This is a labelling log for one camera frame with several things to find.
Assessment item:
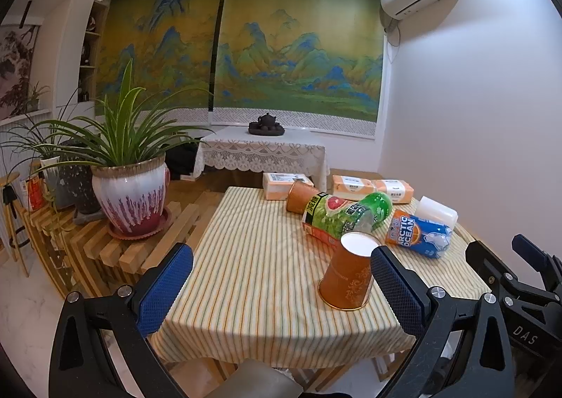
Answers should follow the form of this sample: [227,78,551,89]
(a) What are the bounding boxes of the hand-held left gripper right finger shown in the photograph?
[370,244,515,398]

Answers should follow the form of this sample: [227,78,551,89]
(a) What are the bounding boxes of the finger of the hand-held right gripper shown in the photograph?
[511,233,562,293]
[464,240,528,309]

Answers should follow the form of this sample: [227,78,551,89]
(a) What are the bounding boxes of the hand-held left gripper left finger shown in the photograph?
[49,242,195,398]

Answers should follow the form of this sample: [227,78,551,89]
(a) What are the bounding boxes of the orange patterned paper cup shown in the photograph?
[285,179,323,213]
[318,231,382,310]

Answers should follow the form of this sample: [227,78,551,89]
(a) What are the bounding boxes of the white plastic cup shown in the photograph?
[415,195,459,227]

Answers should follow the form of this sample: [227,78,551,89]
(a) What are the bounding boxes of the blue orange drink can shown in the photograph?
[385,209,453,259]

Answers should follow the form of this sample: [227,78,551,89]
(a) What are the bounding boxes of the pink plant saucer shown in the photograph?
[107,208,172,242]

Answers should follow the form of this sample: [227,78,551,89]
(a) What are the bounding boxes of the wooden slatted bench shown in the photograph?
[24,190,222,299]

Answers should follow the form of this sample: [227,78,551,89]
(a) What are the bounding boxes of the striped yellow tablecloth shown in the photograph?
[149,185,493,370]

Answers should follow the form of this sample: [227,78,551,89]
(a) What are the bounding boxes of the green label plastic bottle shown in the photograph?
[301,191,393,248]

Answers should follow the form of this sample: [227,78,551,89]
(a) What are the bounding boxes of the spider plant in purple-white pot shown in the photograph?
[26,57,217,237]

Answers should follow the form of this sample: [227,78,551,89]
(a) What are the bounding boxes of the orange white tissue pack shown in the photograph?
[262,171,315,202]
[331,174,377,201]
[371,179,416,206]

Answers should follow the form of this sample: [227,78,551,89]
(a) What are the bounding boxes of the brown box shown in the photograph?
[328,167,379,181]

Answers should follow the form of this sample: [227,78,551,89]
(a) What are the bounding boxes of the plant in dark speckled pot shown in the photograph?
[44,117,106,215]

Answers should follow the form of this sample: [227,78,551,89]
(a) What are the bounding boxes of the black bag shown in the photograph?
[166,137,203,181]

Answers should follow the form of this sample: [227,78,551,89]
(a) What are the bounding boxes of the plant in grey pot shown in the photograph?
[0,115,76,211]

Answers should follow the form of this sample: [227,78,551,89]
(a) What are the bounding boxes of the red packet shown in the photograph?
[27,176,45,212]

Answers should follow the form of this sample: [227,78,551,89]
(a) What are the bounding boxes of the wooden stool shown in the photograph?
[0,171,32,278]

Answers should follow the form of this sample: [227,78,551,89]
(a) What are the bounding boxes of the white lace tablecloth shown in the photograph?
[193,126,331,190]

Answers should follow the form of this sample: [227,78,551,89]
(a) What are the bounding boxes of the dark tea set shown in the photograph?
[248,112,285,136]

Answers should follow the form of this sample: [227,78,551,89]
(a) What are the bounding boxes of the small potted plant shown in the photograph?
[25,81,52,113]

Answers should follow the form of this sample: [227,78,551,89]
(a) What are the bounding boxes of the narrow landscape roller blind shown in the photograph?
[93,0,228,126]

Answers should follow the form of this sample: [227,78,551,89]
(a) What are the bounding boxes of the wide landscape roller blind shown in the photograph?
[210,0,388,136]

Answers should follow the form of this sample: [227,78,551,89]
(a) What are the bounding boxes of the hanging scroll painting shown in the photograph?
[0,1,44,121]

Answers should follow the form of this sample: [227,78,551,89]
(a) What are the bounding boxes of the wall shelf alcove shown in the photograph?
[78,1,109,106]

